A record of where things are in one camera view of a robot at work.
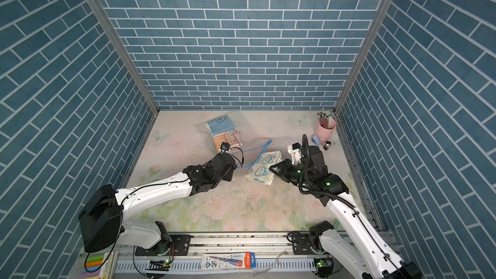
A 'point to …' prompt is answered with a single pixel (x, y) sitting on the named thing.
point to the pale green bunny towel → (260, 171)
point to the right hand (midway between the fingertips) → (272, 169)
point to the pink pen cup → (324, 134)
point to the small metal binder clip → (328, 143)
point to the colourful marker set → (101, 266)
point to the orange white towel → (229, 137)
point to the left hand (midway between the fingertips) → (234, 166)
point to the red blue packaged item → (228, 261)
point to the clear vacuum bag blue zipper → (252, 146)
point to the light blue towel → (219, 125)
